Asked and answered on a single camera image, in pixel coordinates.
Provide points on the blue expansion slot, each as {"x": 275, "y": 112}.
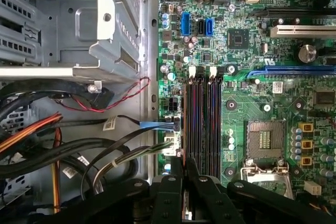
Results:
{"x": 302, "y": 71}

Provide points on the metal socket cover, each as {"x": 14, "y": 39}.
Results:
{"x": 288, "y": 182}

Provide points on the black power connector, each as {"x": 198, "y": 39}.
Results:
{"x": 102, "y": 98}

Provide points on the blue USB header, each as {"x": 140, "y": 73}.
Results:
{"x": 185, "y": 23}

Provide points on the white expansion slot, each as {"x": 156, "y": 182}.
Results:
{"x": 302, "y": 31}

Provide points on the black expansion slot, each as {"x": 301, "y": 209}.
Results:
{"x": 288, "y": 12}

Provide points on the metal disk bay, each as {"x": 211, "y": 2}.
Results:
{"x": 78, "y": 24}

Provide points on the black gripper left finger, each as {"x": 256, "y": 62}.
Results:
{"x": 168, "y": 208}

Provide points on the CPU socket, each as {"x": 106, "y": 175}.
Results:
{"x": 265, "y": 140}

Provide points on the blue SATA port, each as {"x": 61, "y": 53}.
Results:
{"x": 209, "y": 27}

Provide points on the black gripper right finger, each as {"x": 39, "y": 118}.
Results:
{"x": 210, "y": 208}

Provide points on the green motherboard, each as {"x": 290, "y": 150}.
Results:
{"x": 236, "y": 95}

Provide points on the black RAM slot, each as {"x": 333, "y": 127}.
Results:
{"x": 200, "y": 119}
{"x": 211, "y": 119}
{"x": 220, "y": 119}
{"x": 191, "y": 119}

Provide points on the silver coin battery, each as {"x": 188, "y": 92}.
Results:
{"x": 307, "y": 53}

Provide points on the black chipset chip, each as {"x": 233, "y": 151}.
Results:
{"x": 238, "y": 39}

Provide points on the blue RAM stick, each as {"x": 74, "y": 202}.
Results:
{"x": 185, "y": 119}

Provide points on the black SATA port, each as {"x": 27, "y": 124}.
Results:
{"x": 200, "y": 27}

